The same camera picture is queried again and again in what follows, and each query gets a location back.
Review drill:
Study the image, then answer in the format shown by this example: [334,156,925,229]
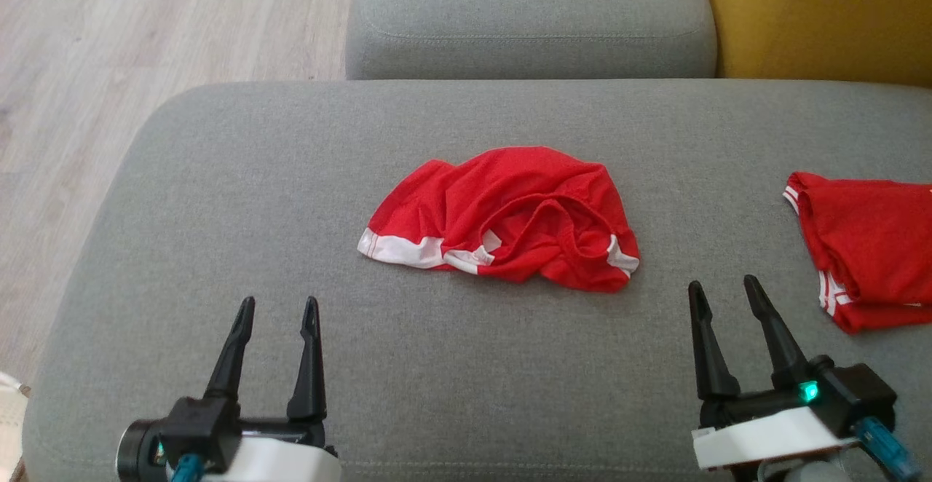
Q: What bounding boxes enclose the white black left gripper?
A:
[204,296,342,482]

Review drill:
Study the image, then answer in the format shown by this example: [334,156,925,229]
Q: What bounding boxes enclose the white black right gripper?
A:
[687,274,861,482]

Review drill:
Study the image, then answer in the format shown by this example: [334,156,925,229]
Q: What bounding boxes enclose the red t-shirt white sleeves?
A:
[783,170,932,336]

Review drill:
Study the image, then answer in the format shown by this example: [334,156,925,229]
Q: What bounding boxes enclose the red shorts white trim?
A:
[356,146,641,294]

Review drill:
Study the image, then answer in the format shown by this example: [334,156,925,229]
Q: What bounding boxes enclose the grey sofa seat cushion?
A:
[21,78,932,482]

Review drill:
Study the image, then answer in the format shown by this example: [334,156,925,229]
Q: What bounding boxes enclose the white laundry basket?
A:
[0,371,32,482]

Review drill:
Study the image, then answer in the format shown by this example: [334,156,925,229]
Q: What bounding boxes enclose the yellow sofa backrest cushion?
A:
[695,0,932,90]

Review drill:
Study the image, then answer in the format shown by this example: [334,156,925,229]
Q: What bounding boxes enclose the grey sofa backrest cushion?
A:
[345,0,719,81]

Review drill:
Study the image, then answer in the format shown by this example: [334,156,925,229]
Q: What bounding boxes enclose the blue left cable connector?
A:
[170,453,207,482]

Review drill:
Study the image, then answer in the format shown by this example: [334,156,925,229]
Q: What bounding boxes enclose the blue cable connector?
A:
[853,416,923,482]
[170,453,207,482]

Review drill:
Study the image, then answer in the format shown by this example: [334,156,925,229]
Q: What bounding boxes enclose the blue right cable connector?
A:
[853,416,923,482]

